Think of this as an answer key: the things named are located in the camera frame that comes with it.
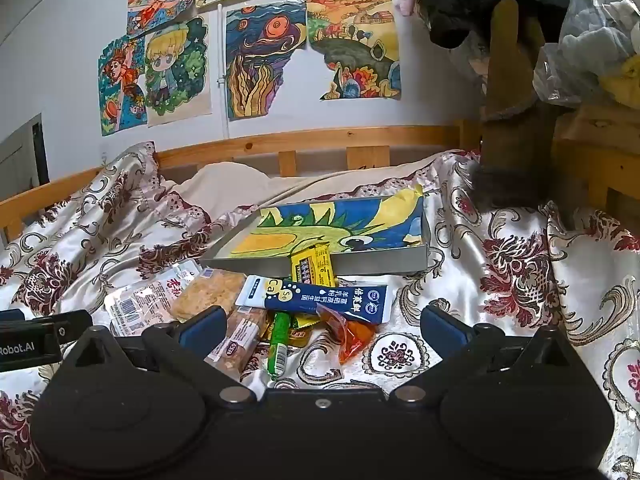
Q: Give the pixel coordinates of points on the blue swirl wall poster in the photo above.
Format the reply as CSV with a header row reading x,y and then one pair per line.
x,y
265,55

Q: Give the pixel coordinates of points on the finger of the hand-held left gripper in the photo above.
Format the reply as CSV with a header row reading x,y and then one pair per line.
x,y
11,315
70,325

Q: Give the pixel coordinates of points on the blonde figure wall poster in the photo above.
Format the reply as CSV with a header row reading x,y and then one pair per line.
x,y
175,70

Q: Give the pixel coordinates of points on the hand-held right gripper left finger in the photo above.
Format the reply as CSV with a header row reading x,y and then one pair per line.
x,y
202,329

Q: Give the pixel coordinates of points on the orange snack packet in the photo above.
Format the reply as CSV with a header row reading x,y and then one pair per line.
x,y
352,335

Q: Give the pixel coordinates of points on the yellow snack packet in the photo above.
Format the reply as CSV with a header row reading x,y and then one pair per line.
x,y
312,265

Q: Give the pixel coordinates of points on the landscape wall poster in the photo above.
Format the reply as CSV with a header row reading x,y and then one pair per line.
x,y
355,45

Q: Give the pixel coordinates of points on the cream pillow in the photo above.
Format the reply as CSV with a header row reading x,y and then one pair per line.
x,y
260,185

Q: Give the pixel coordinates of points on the blue white powder sachet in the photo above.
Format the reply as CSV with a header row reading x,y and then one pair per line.
x,y
325,300

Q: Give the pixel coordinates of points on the clear plastic bag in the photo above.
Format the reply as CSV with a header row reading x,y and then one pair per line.
x,y
590,25

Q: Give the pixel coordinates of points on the white pink snack packet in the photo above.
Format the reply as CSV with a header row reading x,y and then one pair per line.
x,y
145,305

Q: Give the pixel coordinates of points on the brown bar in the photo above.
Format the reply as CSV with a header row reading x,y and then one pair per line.
x,y
242,340

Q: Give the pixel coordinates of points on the blue orange figure wall poster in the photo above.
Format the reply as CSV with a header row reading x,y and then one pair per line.
x,y
120,90

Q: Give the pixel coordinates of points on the wooden bed frame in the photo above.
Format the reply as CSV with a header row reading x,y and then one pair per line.
x,y
310,140

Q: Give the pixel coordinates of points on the small golden snack packet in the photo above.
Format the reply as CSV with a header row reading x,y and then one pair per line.
x,y
302,332

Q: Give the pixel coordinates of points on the green sausage stick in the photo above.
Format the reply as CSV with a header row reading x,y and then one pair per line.
x,y
279,345

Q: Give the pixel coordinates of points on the brown coat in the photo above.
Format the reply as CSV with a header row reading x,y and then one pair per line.
x,y
510,110

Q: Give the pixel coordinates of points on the grey door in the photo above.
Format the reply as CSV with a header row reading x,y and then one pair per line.
x,y
22,152

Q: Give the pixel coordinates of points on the white wall pipe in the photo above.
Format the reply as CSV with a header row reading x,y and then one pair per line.
x,y
223,100

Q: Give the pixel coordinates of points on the clear packet of flaky crackers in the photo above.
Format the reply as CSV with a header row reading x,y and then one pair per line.
x,y
207,295

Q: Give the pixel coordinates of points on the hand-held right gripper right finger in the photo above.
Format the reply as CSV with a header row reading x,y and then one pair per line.
x,y
442,329

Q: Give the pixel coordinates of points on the grey tray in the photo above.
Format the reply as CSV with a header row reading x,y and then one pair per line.
x,y
360,262

